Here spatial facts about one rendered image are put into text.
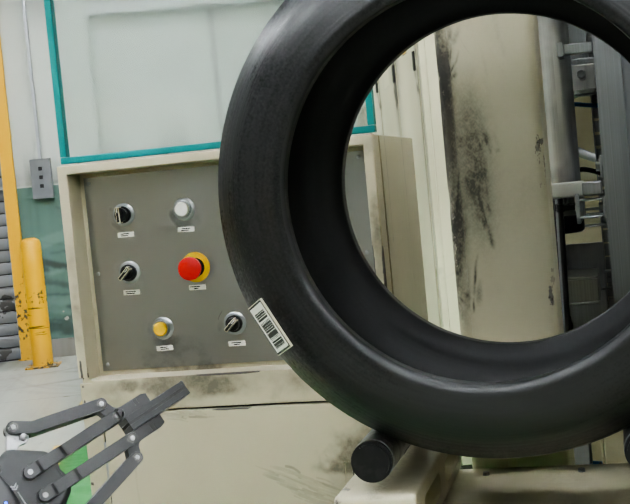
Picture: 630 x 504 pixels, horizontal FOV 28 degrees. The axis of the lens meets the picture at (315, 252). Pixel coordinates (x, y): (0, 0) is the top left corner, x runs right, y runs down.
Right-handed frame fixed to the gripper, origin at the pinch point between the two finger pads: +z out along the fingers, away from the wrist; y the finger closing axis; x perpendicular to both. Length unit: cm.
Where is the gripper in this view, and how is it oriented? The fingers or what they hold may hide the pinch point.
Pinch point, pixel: (154, 408)
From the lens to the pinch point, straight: 125.7
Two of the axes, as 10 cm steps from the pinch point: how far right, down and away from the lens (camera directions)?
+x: 3.6, -3.3, -8.7
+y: 5.7, 8.2, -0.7
